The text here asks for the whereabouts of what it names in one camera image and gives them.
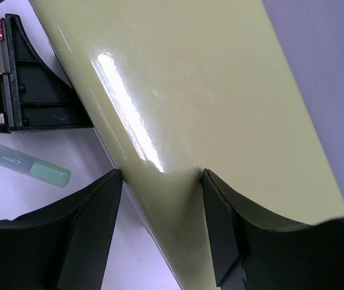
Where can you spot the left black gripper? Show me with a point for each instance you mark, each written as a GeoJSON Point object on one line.
{"type": "Point", "coordinates": [40, 100]}

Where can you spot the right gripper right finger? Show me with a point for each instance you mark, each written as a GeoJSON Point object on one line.
{"type": "Point", "coordinates": [255, 248]}

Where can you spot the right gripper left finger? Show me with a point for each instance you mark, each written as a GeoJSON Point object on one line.
{"type": "Point", "coordinates": [64, 245]}

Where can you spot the green highlighter marker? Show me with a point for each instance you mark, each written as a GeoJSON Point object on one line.
{"type": "Point", "coordinates": [34, 167]}

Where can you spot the green metal tool chest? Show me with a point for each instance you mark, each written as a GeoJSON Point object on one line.
{"type": "Point", "coordinates": [177, 87]}

